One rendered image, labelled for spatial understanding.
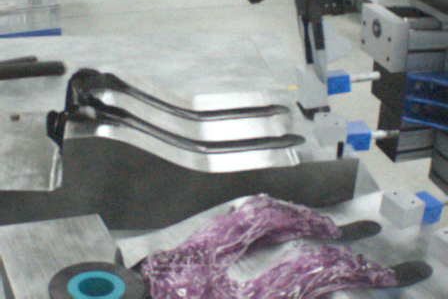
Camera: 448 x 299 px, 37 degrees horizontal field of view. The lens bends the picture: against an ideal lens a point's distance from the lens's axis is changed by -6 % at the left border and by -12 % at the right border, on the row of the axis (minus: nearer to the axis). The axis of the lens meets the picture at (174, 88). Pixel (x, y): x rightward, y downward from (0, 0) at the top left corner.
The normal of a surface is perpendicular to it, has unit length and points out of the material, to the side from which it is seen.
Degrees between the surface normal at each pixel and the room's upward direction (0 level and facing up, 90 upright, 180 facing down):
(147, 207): 90
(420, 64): 90
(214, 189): 90
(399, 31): 90
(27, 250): 0
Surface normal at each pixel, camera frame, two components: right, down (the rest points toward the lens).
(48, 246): 0.00, -0.94
